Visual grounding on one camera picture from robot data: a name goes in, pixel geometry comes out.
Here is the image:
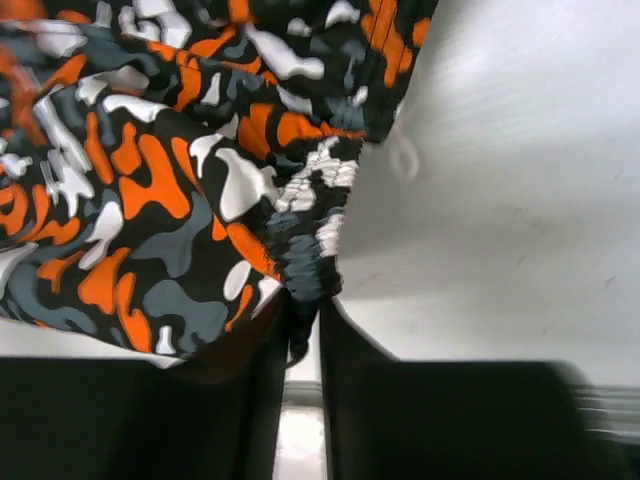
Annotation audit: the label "orange camouflage shorts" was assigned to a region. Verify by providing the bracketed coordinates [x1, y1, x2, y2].
[1, 1, 436, 375]

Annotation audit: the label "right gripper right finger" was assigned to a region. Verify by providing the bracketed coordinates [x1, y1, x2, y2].
[320, 300, 639, 479]

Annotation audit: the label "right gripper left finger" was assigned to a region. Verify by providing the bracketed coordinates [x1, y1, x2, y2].
[1, 294, 287, 479]

